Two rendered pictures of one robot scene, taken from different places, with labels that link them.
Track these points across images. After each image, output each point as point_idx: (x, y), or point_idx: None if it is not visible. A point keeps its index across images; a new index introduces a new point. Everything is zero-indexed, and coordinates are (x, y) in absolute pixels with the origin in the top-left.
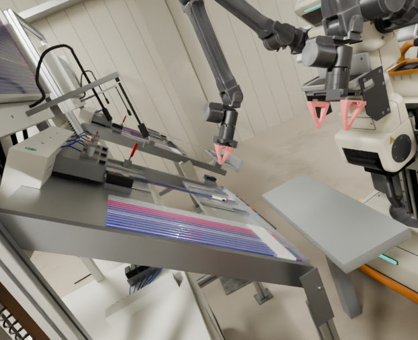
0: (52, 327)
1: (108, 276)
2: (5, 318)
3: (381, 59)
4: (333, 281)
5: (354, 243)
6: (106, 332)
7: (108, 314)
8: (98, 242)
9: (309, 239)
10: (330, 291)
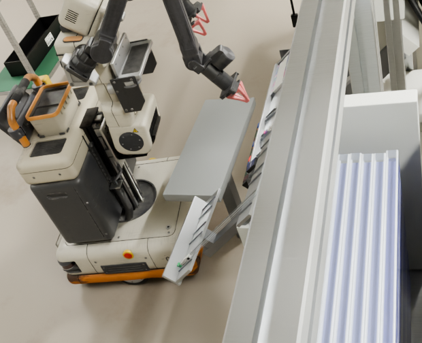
0: None
1: None
2: None
3: None
4: (225, 266)
5: (235, 105)
6: None
7: None
8: None
9: (245, 129)
10: (238, 259)
